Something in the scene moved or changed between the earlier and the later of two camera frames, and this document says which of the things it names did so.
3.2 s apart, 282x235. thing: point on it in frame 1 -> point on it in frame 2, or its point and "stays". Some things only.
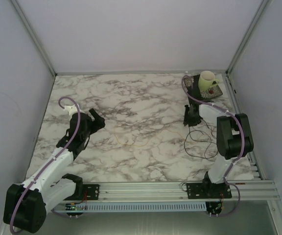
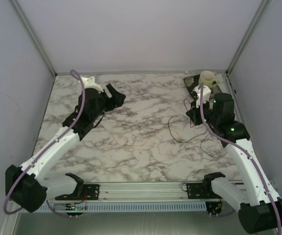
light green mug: x=206 y=80 stays
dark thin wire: x=199 y=141 -> x=194 y=138
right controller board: x=213 y=207 stays
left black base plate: x=90 y=192 stays
